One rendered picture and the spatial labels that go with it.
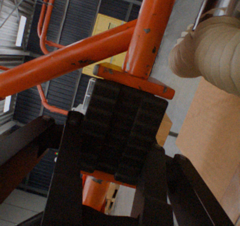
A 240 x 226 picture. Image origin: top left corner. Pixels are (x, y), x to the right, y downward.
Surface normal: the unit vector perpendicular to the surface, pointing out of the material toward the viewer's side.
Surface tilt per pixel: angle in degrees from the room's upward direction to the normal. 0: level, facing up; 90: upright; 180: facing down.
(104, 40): 82
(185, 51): 42
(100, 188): 103
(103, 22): 90
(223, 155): 1
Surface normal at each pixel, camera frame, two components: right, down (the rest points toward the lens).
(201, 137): -0.95, -0.30
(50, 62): -0.08, 0.03
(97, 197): 0.21, 0.30
